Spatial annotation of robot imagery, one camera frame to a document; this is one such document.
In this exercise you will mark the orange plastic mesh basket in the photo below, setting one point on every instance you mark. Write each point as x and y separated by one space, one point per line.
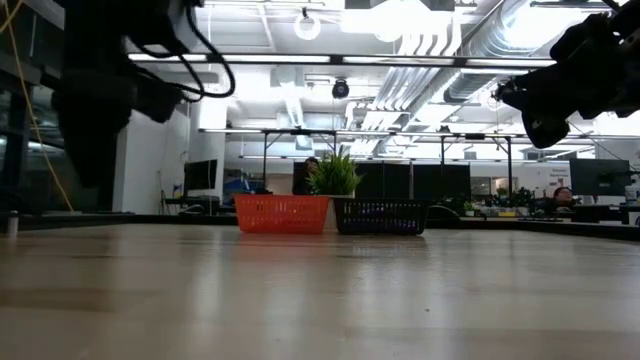
280 215

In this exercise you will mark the small potted plant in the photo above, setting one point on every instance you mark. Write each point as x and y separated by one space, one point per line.
468 207

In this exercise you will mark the green plant in white pot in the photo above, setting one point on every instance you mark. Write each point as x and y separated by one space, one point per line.
334 175

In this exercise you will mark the black chair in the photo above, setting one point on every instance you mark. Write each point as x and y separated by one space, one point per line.
442 215

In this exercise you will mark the black plastic mesh basket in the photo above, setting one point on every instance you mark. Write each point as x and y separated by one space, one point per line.
380 207

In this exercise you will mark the dark leafy plant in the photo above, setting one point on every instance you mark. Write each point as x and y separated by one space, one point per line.
515 197

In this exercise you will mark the black frame post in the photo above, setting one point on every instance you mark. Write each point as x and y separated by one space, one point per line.
15 150

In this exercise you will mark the round black ceiling camera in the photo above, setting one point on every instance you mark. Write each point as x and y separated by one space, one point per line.
340 89

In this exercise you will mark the black overhead light bar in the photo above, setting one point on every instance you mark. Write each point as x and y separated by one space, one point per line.
275 59

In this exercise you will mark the small white cylinder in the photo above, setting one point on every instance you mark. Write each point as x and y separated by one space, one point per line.
12 224

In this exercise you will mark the white poster with text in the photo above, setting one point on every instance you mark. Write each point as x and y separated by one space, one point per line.
560 176

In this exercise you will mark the black office desk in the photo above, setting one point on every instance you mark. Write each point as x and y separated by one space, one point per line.
195 202

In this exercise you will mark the black partition panels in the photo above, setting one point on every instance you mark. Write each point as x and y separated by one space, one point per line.
400 180

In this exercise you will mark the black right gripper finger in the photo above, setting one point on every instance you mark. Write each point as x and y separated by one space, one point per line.
535 95
547 130

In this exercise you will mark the black table edge frame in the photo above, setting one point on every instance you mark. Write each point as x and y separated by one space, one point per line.
575 230

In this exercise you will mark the black computer monitor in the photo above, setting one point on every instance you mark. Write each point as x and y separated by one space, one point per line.
200 175
600 176

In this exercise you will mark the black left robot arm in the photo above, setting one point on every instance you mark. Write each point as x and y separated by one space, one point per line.
100 30

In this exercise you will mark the black workstation frame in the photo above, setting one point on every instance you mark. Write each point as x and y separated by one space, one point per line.
300 132

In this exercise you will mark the person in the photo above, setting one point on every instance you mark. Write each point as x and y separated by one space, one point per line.
304 180
562 196

